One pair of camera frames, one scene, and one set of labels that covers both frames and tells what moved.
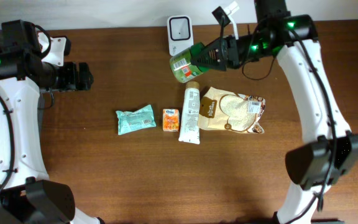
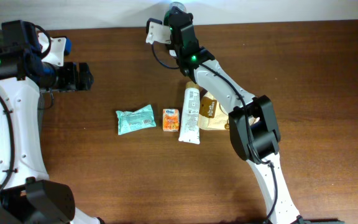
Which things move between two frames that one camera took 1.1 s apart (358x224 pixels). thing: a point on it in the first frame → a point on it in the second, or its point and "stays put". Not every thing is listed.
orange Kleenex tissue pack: x=171 y=119 stays put
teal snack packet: x=140 y=118 stays put
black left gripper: x=74 y=76 stays put
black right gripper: x=229 y=53 → x=173 y=8
